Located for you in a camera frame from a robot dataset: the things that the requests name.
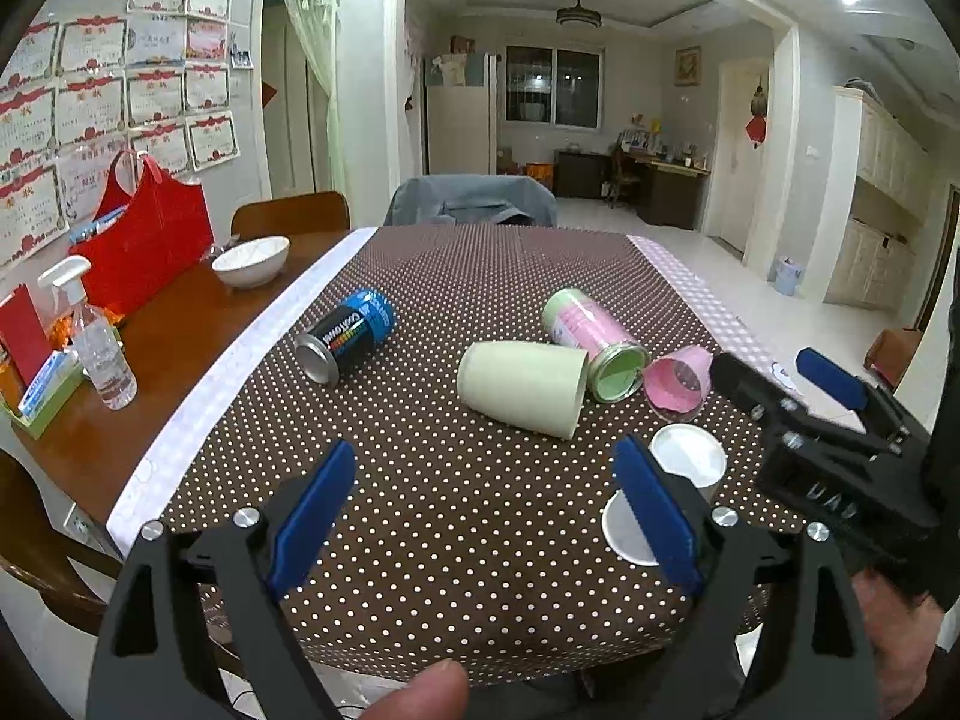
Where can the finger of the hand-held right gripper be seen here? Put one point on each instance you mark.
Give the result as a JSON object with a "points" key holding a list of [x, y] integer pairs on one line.
{"points": [[829, 376], [754, 390]]}

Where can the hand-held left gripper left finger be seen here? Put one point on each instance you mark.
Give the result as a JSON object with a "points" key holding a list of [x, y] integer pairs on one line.
{"points": [[315, 517]]}

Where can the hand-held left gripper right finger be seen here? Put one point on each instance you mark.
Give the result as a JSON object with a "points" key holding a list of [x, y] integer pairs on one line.
{"points": [[660, 517]]}

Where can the cream cup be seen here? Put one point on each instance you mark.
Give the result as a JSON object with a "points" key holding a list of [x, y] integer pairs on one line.
{"points": [[517, 386]]}

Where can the white paper cup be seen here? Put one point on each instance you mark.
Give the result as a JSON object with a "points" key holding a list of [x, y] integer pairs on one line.
{"points": [[690, 457]]}

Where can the green and pink cup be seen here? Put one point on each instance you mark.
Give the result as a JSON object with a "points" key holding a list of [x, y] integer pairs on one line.
{"points": [[592, 334]]}

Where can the person's right hand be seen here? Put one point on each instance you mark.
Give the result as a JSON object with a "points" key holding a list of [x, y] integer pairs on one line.
{"points": [[892, 637]]}

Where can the person's left hand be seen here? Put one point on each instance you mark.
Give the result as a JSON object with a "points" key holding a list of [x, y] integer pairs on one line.
{"points": [[439, 694]]}

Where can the white round lid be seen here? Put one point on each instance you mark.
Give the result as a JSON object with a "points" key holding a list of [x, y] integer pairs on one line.
{"points": [[622, 529]]}

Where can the wooden stool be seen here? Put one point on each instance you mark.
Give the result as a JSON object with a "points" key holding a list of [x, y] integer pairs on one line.
{"points": [[892, 352]]}

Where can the light blue waste bin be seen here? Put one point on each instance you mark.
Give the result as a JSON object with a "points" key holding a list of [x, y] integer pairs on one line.
{"points": [[787, 277]]}

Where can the brown polka dot tablecloth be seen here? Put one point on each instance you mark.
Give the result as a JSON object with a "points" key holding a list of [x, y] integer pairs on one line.
{"points": [[450, 510]]}

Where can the black and blue can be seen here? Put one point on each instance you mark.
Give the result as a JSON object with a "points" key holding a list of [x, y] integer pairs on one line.
{"points": [[349, 337]]}

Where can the dark wooden desk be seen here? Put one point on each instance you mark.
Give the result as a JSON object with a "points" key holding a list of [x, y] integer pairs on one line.
{"points": [[667, 195]]}

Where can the wooden dining table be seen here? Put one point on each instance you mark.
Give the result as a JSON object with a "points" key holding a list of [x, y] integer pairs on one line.
{"points": [[187, 345]]}

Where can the white door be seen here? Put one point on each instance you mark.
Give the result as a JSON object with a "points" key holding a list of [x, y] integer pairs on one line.
{"points": [[739, 165]]}

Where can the white power strip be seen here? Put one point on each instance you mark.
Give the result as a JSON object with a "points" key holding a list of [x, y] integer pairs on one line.
{"points": [[86, 526]]}

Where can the dark desk chair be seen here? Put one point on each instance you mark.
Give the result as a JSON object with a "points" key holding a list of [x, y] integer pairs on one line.
{"points": [[622, 180]]}

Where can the white bowl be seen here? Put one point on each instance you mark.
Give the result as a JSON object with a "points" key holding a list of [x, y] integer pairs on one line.
{"points": [[251, 262]]}

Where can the clear spray bottle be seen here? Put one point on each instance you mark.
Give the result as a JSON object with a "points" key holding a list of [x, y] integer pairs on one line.
{"points": [[101, 360]]}

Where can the red hanging ornament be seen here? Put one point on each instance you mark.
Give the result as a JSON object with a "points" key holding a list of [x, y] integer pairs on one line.
{"points": [[757, 120]]}

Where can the wooden chair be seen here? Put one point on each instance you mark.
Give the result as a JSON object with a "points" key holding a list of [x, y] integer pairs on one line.
{"points": [[37, 555], [289, 211]]}

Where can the green tissue box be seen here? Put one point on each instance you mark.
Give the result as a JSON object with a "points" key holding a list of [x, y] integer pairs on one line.
{"points": [[49, 397]]}

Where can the orange snack packet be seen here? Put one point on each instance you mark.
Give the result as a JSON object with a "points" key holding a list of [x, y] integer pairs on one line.
{"points": [[64, 330]]}

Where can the red bag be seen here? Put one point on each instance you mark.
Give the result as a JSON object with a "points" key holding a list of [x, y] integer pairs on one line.
{"points": [[150, 240]]}

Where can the grey covered chair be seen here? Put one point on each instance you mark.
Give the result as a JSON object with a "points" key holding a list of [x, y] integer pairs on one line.
{"points": [[472, 199]]}

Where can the red envelope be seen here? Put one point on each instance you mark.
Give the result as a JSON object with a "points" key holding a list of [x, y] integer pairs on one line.
{"points": [[22, 337]]}

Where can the blue and white packet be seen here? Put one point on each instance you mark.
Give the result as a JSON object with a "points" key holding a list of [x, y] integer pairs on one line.
{"points": [[97, 226]]}

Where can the window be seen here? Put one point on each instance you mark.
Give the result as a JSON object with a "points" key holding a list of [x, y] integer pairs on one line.
{"points": [[553, 86]]}

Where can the beige refrigerator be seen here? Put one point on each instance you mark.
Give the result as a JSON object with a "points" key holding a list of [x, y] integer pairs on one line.
{"points": [[457, 127]]}

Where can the ceiling lamp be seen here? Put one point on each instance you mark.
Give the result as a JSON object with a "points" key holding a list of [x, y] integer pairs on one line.
{"points": [[578, 13]]}

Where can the light green curtain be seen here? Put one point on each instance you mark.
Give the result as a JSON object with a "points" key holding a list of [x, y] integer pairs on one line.
{"points": [[311, 67]]}

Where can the cream wall cabinet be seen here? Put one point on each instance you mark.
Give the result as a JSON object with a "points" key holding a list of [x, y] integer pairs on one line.
{"points": [[885, 187]]}

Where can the small framed wall picture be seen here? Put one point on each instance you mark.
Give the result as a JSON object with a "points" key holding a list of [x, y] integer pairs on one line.
{"points": [[688, 66]]}

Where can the wall of award certificates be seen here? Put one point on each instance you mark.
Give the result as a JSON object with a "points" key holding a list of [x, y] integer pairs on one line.
{"points": [[90, 97]]}

